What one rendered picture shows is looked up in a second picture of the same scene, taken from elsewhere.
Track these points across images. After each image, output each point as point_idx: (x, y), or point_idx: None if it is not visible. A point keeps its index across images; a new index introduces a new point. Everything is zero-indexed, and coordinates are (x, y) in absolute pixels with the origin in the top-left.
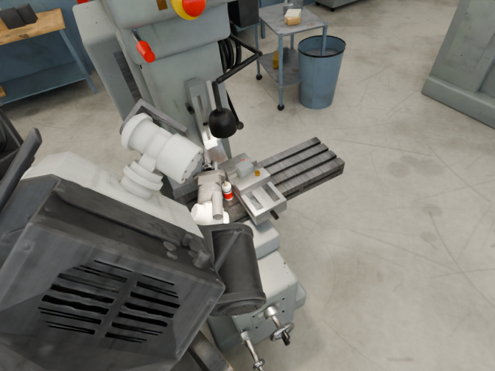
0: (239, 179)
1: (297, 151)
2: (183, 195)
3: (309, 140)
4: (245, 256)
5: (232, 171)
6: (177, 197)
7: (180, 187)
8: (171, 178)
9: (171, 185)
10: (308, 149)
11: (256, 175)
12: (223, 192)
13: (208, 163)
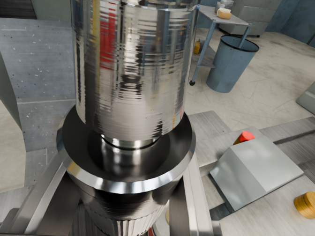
0: (239, 218)
1: (295, 134)
2: (26, 187)
3: (306, 119)
4: None
5: (204, 163)
6: (27, 174)
7: (46, 148)
8: (29, 124)
9: (24, 139)
10: (314, 136)
11: (312, 216)
12: (153, 235)
13: (146, 124)
